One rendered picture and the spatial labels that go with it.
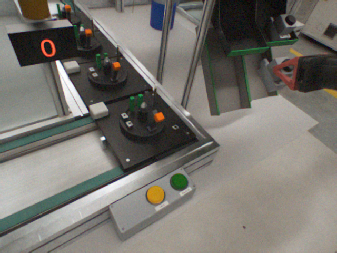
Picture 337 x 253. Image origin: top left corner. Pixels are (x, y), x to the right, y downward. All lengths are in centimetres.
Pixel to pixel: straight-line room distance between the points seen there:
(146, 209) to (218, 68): 48
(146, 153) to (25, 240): 31
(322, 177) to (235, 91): 43
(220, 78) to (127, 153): 38
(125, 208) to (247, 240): 34
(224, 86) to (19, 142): 62
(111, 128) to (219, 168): 37
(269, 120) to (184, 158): 51
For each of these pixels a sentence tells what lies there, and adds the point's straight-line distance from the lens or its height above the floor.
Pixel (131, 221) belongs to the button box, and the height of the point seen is 96.
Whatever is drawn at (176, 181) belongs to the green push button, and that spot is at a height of 97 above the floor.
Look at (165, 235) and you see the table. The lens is 63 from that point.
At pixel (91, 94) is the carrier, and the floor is 97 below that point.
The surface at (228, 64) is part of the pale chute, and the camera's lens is 78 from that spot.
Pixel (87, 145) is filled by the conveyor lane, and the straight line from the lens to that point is 69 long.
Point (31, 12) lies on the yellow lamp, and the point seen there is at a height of 127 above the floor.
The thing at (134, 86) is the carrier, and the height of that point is 97.
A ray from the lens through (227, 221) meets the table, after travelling 68.
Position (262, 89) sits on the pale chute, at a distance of 89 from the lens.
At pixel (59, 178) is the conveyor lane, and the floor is 92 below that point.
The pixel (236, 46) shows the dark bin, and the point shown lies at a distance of 65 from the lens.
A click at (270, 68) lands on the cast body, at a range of 58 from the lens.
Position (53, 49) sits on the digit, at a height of 120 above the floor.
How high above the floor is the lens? 146
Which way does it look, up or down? 45 degrees down
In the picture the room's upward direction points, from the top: 11 degrees clockwise
